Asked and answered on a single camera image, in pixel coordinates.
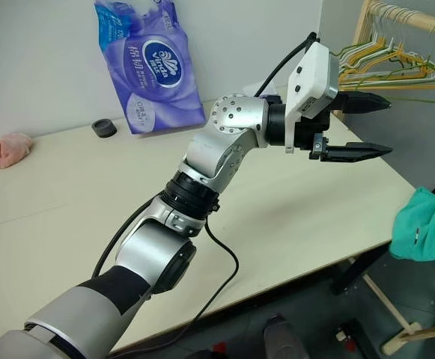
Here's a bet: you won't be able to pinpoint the small black round cap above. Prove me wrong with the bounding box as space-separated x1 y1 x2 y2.
91 118 118 141

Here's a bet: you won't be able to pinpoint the wooden clothes rack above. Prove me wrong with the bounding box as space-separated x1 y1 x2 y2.
346 0 435 356

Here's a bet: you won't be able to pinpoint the yellow wire hanger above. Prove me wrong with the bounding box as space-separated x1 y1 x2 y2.
346 22 435 82
338 55 435 91

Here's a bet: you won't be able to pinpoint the purple tissue pack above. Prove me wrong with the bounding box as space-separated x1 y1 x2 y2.
92 0 207 136

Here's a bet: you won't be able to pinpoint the pink fluffy cloth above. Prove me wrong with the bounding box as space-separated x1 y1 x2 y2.
0 132 35 170

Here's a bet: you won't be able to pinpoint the small white and red object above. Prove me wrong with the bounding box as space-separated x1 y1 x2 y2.
335 324 357 344

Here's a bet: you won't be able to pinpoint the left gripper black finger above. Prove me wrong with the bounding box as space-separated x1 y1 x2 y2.
320 141 394 164
342 91 392 115

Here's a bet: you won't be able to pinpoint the green wire hanger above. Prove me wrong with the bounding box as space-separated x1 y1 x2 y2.
387 18 435 108

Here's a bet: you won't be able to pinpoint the dark rounded grey shape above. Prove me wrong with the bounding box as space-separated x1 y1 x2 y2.
261 313 310 359

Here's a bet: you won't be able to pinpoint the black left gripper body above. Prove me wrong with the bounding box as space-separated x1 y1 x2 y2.
294 91 350 162

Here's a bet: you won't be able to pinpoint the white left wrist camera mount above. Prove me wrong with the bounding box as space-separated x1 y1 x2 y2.
284 41 341 155

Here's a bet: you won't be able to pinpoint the black table leg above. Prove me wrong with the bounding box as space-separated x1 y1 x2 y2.
330 245 391 297

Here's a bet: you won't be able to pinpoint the green shorts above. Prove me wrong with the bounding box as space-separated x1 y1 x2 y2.
389 186 435 262

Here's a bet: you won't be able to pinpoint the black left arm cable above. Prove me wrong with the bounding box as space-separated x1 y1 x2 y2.
91 32 320 359

